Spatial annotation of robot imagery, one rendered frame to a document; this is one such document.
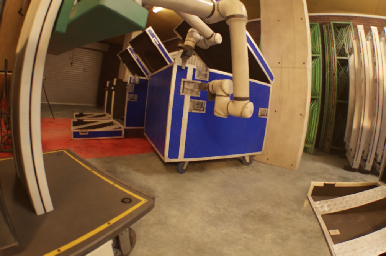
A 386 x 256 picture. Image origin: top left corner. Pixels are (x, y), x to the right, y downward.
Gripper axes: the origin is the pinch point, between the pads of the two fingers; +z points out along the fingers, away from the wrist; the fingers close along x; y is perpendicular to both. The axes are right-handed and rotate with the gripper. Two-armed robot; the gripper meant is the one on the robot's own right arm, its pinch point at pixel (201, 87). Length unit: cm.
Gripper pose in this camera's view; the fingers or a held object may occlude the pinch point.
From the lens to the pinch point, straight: 124.0
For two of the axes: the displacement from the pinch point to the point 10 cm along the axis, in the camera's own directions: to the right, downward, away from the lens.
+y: 1.1, -9.9, -0.6
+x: -9.0, -0.7, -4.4
